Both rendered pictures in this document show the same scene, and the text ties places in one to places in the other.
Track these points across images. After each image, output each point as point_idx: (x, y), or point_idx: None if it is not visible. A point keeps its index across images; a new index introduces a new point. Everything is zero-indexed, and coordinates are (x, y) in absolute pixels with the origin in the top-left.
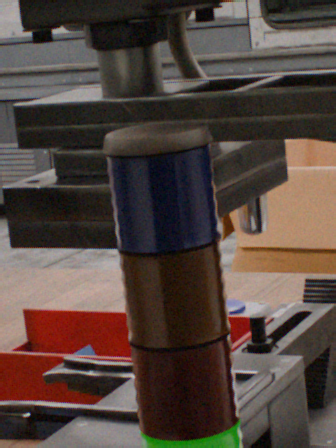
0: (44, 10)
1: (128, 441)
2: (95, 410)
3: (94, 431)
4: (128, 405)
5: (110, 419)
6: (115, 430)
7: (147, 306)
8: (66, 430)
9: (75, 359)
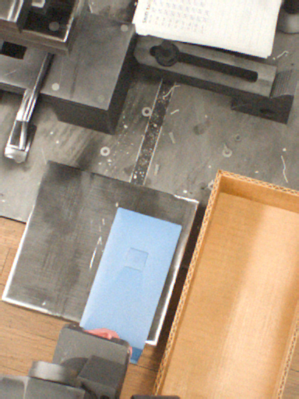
0: None
1: (84, 54)
2: (42, 80)
3: (67, 76)
4: (28, 67)
5: (49, 72)
6: (67, 65)
7: None
8: (63, 93)
9: None
